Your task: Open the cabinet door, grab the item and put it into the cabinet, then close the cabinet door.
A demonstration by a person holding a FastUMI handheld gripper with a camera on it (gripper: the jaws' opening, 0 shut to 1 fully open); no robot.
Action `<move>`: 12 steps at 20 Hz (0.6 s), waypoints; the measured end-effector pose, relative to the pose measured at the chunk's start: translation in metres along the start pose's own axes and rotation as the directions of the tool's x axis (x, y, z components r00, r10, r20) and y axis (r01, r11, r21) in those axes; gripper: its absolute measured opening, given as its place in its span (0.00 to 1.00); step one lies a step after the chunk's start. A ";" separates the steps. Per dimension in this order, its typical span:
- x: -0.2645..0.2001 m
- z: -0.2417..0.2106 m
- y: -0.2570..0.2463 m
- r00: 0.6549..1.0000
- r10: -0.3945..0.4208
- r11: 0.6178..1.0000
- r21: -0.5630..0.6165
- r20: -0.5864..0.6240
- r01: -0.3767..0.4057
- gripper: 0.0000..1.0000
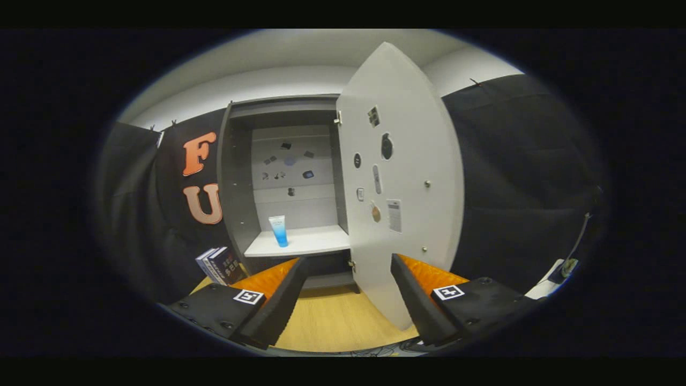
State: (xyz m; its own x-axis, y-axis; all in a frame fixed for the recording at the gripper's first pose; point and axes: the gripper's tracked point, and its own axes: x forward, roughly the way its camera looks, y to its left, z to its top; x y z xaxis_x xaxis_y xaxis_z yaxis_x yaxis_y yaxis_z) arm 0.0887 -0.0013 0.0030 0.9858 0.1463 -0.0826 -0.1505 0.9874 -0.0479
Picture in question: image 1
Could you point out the blue and white tube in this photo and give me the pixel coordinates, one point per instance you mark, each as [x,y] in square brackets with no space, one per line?
[280,233]

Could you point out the dark grey cabinet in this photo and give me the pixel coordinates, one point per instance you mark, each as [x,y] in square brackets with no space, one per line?
[236,187]

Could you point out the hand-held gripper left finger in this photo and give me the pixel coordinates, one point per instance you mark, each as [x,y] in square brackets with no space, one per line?
[281,305]

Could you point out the white power strip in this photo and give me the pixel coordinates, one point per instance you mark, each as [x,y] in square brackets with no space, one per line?
[541,289]

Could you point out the white cabinet door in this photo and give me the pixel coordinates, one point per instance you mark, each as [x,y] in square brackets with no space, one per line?
[418,134]

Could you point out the white cabinet shelf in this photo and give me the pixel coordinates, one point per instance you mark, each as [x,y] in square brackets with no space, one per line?
[316,241]

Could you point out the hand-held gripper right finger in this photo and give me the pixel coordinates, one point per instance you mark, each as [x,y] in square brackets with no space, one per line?
[415,303]

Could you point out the black backdrop cloth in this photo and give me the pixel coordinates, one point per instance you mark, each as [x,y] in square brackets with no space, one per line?
[509,187]

